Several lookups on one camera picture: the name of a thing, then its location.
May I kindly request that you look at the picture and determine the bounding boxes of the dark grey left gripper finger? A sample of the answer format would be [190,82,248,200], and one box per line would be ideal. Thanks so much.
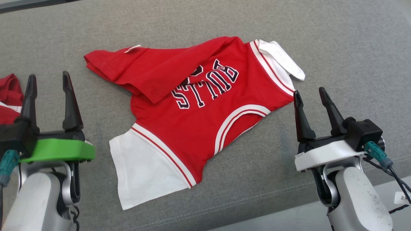
[14,74,40,133]
[62,71,84,131]

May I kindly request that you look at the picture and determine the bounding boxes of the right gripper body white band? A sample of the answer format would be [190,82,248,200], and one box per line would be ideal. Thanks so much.
[295,133,366,172]

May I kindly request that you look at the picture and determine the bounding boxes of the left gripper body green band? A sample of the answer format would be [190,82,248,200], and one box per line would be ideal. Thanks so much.
[20,129,96,163]

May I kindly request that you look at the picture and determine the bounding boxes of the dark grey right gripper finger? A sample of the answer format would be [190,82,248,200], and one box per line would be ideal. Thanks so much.
[293,90,317,143]
[319,87,349,136]

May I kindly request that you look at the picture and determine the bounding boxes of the red shorts with white stripe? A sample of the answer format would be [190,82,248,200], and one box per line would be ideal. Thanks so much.
[0,74,24,125]

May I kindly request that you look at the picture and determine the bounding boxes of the red Bulls basketball jersey shirt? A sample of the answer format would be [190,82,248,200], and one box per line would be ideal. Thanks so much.
[84,36,305,210]

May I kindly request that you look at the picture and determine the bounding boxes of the grey fabric sofa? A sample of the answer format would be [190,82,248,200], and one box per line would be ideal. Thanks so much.
[0,0,411,231]

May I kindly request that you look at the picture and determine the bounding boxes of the small white paper label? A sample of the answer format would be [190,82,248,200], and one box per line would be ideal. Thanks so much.
[394,191,411,205]

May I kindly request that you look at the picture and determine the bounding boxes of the teal right camera cable connector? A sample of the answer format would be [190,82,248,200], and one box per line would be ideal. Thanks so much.
[364,141,394,169]

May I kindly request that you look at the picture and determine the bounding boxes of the teal camera cable connector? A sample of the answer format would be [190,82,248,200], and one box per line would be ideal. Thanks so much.
[364,141,394,169]
[0,149,20,187]

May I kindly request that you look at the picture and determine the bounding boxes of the teal left camera cable connector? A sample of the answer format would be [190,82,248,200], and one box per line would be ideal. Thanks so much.
[0,149,20,187]

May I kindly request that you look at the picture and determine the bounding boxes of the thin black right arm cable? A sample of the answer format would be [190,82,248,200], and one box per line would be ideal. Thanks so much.
[362,154,411,214]

